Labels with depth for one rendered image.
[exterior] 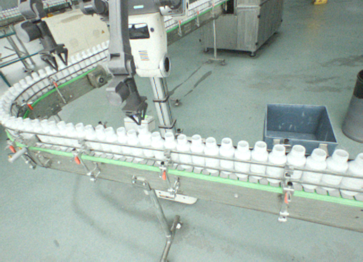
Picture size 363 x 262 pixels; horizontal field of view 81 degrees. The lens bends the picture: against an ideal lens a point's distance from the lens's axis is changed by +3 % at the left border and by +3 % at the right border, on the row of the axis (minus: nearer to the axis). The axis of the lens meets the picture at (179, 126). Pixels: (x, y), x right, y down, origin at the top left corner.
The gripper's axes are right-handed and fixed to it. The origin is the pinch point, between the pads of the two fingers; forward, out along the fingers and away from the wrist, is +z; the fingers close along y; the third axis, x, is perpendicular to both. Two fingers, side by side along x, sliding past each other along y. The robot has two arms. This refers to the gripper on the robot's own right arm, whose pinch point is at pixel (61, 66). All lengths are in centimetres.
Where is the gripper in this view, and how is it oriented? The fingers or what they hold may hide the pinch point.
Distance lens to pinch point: 120.1
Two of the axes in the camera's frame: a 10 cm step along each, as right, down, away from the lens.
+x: 9.4, 0.8, -3.3
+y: -3.0, 6.2, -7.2
